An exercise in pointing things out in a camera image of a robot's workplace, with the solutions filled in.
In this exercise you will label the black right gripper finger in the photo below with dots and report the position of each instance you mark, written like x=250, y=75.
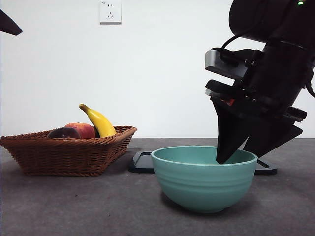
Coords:
x=270, y=135
x=231, y=130

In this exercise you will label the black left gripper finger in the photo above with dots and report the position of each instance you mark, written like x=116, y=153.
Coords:
x=8, y=24

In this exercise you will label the teal ribbed bowl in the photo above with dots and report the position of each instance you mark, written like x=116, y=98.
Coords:
x=204, y=186

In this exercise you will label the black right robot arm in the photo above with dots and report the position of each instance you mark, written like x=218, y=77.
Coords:
x=265, y=17

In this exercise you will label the dark rectangular tray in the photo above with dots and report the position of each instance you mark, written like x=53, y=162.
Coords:
x=141, y=164

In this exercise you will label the yellow banana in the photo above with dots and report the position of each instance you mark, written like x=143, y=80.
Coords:
x=102, y=124

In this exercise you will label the red yellow apple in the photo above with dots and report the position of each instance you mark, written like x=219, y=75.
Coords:
x=85, y=130

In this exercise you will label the brown wicker basket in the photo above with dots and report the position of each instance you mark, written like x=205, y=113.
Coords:
x=61, y=157

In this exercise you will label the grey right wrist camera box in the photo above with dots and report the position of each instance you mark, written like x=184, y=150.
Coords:
x=214, y=60

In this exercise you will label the white wall socket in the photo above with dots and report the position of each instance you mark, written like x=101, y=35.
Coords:
x=110, y=13

